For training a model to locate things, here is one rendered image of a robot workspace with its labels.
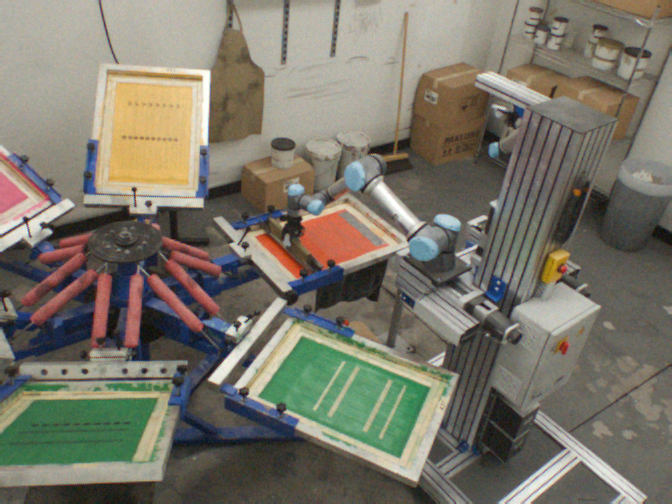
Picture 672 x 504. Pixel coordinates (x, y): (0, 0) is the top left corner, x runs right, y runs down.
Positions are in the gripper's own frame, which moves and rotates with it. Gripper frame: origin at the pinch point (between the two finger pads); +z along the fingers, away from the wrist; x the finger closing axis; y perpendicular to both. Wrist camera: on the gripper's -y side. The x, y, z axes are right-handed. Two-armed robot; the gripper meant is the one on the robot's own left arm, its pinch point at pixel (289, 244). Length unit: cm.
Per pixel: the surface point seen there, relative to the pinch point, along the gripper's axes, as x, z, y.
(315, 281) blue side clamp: -4.4, 1.4, 30.4
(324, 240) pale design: 23.0, 5.4, -0.1
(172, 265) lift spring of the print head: -70, -21, 14
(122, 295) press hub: -89, -7, 6
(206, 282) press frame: -51, 0, 8
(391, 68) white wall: 240, 14, -200
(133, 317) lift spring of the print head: -94, -16, 31
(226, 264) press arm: -38.0, -2.7, 3.1
